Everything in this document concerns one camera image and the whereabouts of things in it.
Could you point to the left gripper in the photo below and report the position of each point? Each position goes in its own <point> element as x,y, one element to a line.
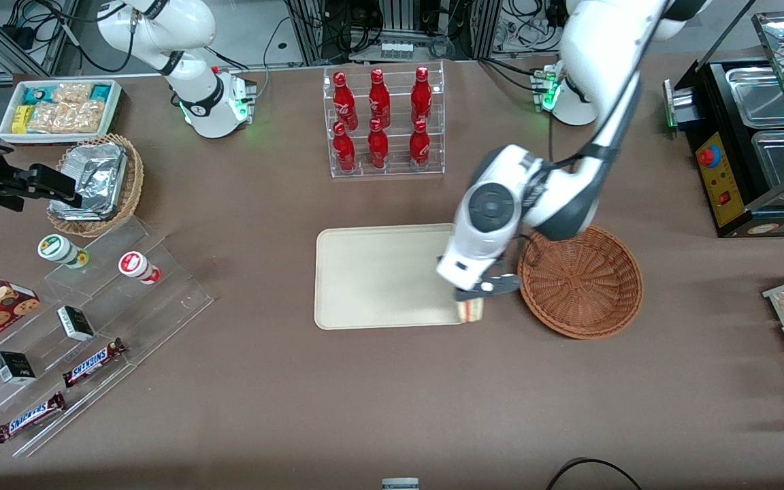
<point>463,295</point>

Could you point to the triangle sandwich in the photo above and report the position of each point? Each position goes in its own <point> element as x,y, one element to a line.
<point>471,312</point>

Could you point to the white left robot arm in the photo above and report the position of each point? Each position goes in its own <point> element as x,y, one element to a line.
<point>603,41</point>

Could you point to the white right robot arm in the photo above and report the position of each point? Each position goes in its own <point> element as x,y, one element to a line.
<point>181,27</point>

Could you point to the brown wicker basket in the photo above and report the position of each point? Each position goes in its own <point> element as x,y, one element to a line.
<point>582,292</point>

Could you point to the light wicker basket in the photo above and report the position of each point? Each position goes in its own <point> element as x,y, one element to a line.
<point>135,177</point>

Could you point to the white rectangular snack tray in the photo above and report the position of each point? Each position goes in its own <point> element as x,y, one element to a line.
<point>114,112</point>

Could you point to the beige plastic tray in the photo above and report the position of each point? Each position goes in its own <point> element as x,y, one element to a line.
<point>378,275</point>

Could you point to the stack of foil containers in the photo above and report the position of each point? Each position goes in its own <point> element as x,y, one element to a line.
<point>92,177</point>

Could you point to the green lid cup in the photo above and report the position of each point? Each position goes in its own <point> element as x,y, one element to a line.
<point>57,248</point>

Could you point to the clear peanut snack bag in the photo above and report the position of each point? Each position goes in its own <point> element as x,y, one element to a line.
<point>69,117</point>

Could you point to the yellow snack packet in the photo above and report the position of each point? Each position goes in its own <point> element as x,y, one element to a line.
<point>21,119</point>

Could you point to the teal snack packet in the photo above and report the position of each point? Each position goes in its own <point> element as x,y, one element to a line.
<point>38,94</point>

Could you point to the red lid cup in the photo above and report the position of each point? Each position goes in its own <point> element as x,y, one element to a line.
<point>135,264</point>

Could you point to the small black box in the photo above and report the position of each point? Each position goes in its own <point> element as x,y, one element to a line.
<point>75,323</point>
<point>14,367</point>

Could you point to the clear acrylic stepped shelf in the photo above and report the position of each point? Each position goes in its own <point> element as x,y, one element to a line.
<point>160,299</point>

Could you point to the clear acrylic bottle rack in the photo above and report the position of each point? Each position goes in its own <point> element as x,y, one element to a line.
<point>395,167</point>

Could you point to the red cola bottle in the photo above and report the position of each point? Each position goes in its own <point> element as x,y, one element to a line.
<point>419,146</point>
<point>344,150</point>
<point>378,146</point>
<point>379,99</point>
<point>344,102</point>
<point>421,95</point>

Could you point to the Snickers bar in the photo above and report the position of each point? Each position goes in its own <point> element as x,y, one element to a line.
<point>30,417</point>
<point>94,363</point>

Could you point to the small grey object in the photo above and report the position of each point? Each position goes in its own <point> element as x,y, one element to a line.
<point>400,484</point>

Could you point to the black sausage roller machine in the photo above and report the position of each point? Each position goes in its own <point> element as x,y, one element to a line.
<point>725,184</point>

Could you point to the white power strip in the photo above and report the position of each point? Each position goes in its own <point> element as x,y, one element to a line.
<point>395,50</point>

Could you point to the aluminium frame rack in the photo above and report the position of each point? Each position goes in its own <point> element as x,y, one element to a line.
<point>310,34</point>

